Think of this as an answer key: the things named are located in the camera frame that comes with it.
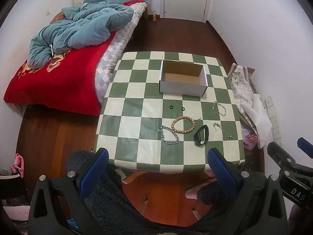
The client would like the thin silver necklace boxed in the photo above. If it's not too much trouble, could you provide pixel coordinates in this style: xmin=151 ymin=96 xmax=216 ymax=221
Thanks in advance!
xmin=211 ymin=101 xmax=227 ymax=117

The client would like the silver chain bracelet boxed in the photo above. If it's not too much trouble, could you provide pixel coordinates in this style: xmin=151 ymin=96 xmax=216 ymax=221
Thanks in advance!
xmin=158 ymin=125 xmax=180 ymax=145

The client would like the white red plastic bag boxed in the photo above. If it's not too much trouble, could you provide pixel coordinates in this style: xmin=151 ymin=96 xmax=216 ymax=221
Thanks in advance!
xmin=241 ymin=124 xmax=259 ymax=150

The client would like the white cloth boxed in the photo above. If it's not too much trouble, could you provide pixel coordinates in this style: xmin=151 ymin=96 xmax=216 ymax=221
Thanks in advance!
xmin=241 ymin=94 xmax=273 ymax=149

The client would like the pink hanger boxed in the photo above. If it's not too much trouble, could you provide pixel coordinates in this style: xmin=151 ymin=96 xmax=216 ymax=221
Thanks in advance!
xmin=10 ymin=153 xmax=24 ymax=178

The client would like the pink slipper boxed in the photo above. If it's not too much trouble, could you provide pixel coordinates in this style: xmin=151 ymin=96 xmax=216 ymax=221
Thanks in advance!
xmin=185 ymin=178 xmax=216 ymax=200

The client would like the green white checkered tablecloth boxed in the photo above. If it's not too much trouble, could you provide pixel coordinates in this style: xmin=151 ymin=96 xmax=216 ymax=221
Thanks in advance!
xmin=94 ymin=52 xmax=245 ymax=174

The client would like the floral folded bedding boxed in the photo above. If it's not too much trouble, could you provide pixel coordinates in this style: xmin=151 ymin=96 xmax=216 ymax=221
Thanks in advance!
xmin=228 ymin=63 xmax=258 ymax=134

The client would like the red bed blanket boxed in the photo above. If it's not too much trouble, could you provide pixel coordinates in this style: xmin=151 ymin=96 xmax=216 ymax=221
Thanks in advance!
xmin=3 ymin=0 xmax=145 ymax=116

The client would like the grey checkered mattress sheet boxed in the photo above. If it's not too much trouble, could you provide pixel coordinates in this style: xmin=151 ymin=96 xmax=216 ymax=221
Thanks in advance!
xmin=94 ymin=2 xmax=148 ymax=104

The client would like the white cardboard box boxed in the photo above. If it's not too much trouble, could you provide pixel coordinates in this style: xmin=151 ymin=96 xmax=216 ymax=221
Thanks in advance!
xmin=159 ymin=60 xmax=208 ymax=97

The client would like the teal quilted duvet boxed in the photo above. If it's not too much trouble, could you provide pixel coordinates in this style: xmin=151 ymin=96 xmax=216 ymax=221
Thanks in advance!
xmin=27 ymin=0 xmax=149 ymax=70

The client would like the orange bottle on floor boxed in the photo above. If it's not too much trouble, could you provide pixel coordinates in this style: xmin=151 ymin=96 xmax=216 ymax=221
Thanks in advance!
xmin=152 ymin=11 xmax=157 ymax=22

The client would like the white wall socket strip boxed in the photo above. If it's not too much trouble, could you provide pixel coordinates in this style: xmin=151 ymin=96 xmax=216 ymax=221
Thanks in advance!
xmin=264 ymin=96 xmax=284 ymax=147

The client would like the wooden bead bracelet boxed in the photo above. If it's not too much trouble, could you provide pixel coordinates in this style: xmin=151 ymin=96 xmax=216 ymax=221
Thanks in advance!
xmin=171 ymin=116 xmax=196 ymax=134

